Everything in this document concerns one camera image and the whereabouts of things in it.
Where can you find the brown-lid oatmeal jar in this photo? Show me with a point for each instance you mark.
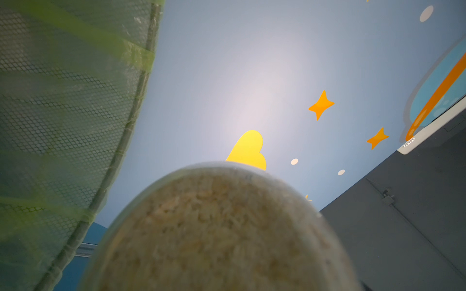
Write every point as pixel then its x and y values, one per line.
pixel 220 226

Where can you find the mesh waste bin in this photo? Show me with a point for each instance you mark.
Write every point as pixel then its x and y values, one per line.
pixel 65 120

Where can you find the green plastic bin liner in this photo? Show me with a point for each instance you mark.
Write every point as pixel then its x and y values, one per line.
pixel 43 47

